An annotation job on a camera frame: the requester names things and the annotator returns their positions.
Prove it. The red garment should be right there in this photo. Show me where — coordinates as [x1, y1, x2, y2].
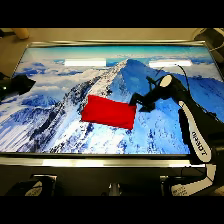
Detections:
[81, 94, 138, 131]

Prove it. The black cable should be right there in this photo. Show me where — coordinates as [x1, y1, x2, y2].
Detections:
[175, 64, 192, 93]

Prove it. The silver frame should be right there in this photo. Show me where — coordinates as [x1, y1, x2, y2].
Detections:
[0, 39, 224, 197]

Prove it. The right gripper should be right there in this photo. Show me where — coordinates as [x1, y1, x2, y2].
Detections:
[129, 89, 158, 113]

